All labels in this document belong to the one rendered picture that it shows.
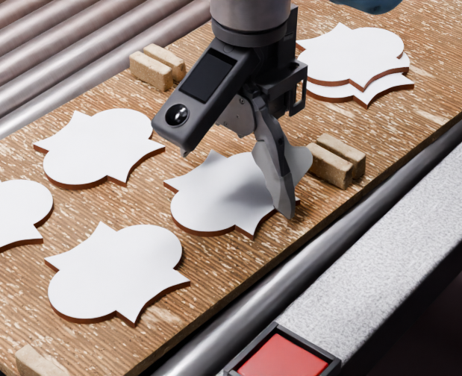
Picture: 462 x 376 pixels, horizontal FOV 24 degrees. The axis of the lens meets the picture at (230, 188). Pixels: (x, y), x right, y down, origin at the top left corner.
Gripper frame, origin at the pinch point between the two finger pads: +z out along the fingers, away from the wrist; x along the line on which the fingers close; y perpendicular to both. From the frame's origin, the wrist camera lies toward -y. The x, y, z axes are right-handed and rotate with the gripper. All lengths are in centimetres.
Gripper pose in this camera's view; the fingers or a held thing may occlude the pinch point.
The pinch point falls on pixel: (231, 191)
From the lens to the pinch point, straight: 113.2
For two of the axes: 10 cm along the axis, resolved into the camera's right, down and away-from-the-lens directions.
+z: -0.2, 7.8, 6.3
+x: -7.4, -4.3, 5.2
